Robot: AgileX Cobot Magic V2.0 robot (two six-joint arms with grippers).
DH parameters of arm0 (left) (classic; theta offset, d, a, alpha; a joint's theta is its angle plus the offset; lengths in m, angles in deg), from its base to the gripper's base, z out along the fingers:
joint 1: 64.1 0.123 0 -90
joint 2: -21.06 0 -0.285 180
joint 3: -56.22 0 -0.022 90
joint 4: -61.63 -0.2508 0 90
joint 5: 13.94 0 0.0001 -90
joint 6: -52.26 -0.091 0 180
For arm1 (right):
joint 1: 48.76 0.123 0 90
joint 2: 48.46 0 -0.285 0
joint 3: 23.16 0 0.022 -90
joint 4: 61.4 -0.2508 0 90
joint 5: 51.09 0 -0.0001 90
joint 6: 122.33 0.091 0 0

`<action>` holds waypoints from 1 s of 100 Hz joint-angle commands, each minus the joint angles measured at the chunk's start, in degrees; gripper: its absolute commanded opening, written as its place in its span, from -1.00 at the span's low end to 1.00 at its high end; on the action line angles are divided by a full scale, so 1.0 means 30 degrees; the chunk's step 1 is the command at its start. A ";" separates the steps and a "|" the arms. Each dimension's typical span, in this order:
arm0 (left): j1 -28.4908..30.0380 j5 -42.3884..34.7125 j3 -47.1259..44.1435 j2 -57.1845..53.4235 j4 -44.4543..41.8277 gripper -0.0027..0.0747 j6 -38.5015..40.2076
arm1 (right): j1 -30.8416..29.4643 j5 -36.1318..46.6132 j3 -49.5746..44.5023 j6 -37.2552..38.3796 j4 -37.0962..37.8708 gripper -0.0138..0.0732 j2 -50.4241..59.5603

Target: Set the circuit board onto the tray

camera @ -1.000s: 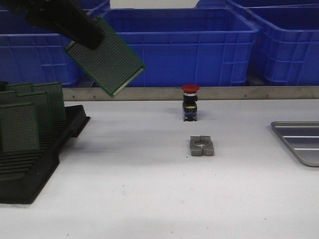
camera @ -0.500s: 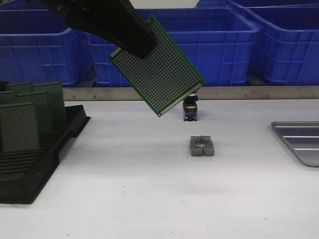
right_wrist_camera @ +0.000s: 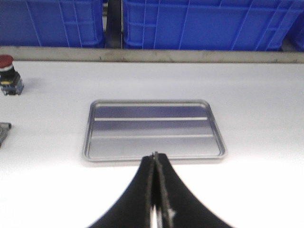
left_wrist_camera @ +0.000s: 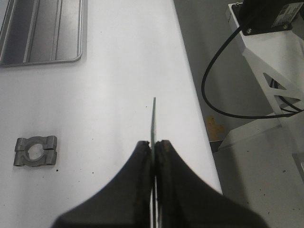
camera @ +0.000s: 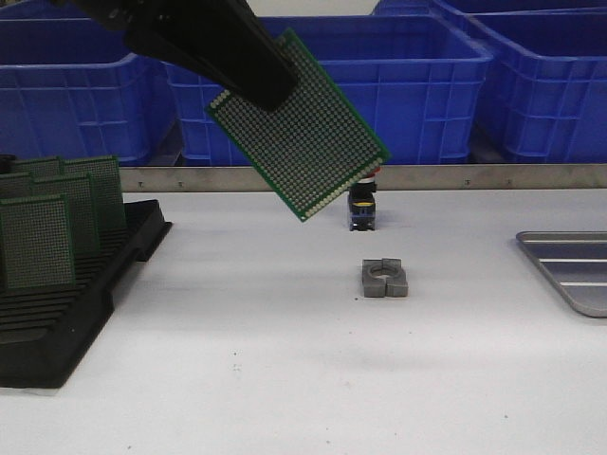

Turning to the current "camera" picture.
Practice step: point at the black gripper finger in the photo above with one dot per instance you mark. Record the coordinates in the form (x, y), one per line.
(180, 52)
(233, 48)

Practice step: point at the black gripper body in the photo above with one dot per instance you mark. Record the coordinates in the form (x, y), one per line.
(152, 15)

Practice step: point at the green perforated circuit board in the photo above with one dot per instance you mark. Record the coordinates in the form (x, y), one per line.
(311, 149)

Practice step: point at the green circuit board front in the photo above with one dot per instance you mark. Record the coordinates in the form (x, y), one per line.
(36, 243)

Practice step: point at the green circuit board rear right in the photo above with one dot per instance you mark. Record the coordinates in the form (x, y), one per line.
(105, 173)

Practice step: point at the green circuit board rear left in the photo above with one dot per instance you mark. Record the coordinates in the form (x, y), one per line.
(39, 167)

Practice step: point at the green circuit board left edge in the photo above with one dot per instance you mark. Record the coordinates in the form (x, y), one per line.
(15, 185)

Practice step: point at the black slotted board rack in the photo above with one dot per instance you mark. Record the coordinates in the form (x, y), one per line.
(45, 332)

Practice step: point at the silver metal tray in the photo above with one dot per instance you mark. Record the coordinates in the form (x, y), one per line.
(574, 262)

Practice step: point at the blue plastic crate left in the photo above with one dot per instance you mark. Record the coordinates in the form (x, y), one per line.
(71, 88)

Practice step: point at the blue plastic crate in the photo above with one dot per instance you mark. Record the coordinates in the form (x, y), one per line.
(544, 97)
(415, 79)
(71, 88)

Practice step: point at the blue crate rear centre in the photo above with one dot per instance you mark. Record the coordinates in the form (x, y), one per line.
(399, 7)

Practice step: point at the blue plastic crate centre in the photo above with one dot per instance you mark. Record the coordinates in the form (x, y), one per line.
(415, 79)

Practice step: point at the red emergency stop button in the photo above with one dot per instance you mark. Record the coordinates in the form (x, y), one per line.
(362, 204)

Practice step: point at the blue crate rear right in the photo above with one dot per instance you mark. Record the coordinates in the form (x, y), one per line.
(494, 6)

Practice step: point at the grey metal clamp block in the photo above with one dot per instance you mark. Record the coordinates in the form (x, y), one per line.
(384, 278)

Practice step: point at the blue plastic crate right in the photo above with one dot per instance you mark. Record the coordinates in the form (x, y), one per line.
(544, 97)

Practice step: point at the steel table edge rail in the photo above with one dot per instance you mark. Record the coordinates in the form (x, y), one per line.
(389, 178)

